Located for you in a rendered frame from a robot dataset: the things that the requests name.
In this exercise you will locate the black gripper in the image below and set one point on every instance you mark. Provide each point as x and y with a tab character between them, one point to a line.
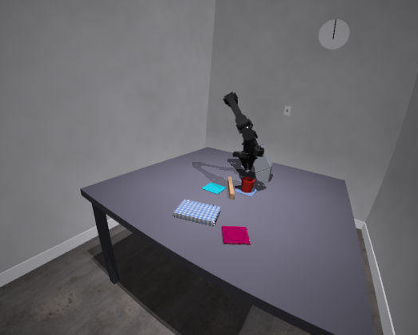
244	157

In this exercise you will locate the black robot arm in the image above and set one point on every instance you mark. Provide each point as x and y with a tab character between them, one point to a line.
244	125

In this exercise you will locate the blue and white checkered towel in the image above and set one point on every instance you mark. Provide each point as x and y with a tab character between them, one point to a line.
197	212

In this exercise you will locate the magenta square coaster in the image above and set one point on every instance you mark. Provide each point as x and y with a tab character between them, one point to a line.
235	235

